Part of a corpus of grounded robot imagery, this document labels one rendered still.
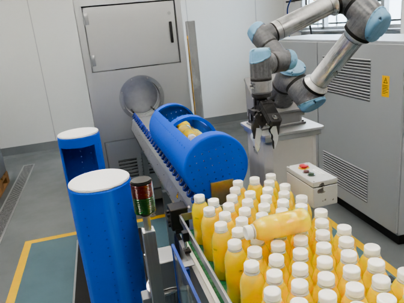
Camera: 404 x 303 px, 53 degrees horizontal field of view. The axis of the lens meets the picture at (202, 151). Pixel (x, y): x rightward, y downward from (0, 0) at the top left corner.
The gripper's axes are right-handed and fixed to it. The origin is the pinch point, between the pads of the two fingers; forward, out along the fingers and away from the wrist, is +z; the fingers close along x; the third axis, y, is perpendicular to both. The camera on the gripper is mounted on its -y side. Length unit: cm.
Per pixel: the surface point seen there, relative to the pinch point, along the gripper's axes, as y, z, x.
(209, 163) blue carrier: 22.4, 10.2, 15.7
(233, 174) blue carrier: 22.4, 16.9, 5.6
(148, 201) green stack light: -23, 2, 48
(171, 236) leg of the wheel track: 120, 93, 19
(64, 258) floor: 178, 122, 98
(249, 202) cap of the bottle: -13.8, 13.3, 13.3
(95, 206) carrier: 38, 26, 64
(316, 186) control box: -12.9, 13.2, -12.6
